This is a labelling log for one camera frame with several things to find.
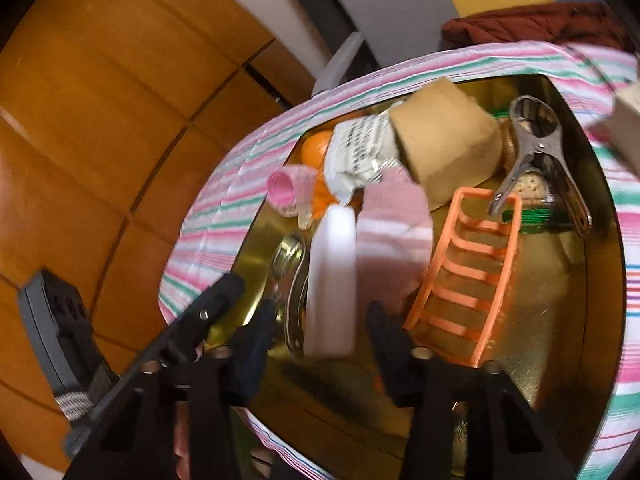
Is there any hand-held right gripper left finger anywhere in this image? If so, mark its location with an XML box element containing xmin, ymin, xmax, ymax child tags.
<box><xmin>62</xmin><ymin>299</ymin><xmax>279</xmax><ymax>480</ymax></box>

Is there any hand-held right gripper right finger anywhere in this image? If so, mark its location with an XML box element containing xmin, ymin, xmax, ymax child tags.
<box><xmin>366</xmin><ymin>301</ymin><xmax>571</xmax><ymax>480</ymax></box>

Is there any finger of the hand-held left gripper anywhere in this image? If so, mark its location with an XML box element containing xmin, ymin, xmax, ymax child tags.
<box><xmin>112</xmin><ymin>273</ymin><xmax>247</xmax><ymax>397</ymax></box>

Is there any pink striped sock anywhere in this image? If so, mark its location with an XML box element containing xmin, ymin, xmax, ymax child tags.
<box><xmin>355</xmin><ymin>166</ymin><xmax>435</xmax><ymax>311</ymax></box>

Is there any gold tin container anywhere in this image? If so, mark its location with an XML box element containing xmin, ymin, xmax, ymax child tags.
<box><xmin>205</xmin><ymin>74</ymin><xmax>628</xmax><ymax>480</ymax></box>

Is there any orange plastic rack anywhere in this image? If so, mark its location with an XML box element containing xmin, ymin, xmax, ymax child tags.
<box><xmin>402</xmin><ymin>186</ymin><xmax>524</xmax><ymax>368</ymax></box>

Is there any clear-wrapped cracker pack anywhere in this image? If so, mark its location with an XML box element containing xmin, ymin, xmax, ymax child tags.
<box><xmin>492</xmin><ymin>105</ymin><xmax>573</xmax><ymax>236</ymax></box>

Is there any yellow sponge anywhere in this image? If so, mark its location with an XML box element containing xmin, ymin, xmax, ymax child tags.
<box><xmin>389</xmin><ymin>77</ymin><xmax>503</xmax><ymax>211</ymax></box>

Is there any metal clip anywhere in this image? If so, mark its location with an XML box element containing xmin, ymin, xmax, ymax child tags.
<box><xmin>270</xmin><ymin>232</ymin><xmax>313</xmax><ymax>358</ymax></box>
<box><xmin>489</xmin><ymin>95</ymin><xmax>593</xmax><ymax>241</ymax></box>

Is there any cream paper box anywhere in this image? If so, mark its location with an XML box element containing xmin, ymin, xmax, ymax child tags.
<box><xmin>611</xmin><ymin>89</ymin><xmax>640</xmax><ymax>173</ymax></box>

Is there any pink hair roller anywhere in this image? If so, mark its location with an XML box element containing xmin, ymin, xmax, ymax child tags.
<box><xmin>267</xmin><ymin>165</ymin><xmax>321</xmax><ymax>228</ymax></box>

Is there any orange fruit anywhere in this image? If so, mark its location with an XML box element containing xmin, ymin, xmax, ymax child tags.
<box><xmin>300</xmin><ymin>130</ymin><xmax>335</xmax><ymax>167</ymax></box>
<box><xmin>310</xmin><ymin>175</ymin><xmax>366</xmax><ymax>211</ymax></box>

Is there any white printed packet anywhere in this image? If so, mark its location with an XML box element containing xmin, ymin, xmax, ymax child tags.
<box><xmin>322</xmin><ymin>112</ymin><xmax>406</xmax><ymax>198</ymax></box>

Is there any wooden wardrobe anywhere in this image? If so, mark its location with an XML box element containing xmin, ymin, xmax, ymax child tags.
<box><xmin>0</xmin><ymin>0</ymin><xmax>316</xmax><ymax>471</ymax></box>

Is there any grey yellow blue chair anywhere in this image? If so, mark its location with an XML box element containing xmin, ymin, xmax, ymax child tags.
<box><xmin>276</xmin><ymin>0</ymin><xmax>608</xmax><ymax>96</ymax></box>

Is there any rust red jacket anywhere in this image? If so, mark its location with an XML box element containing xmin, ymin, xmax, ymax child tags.
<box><xmin>440</xmin><ymin>2</ymin><xmax>636</xmax><ymax>53</ymax></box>

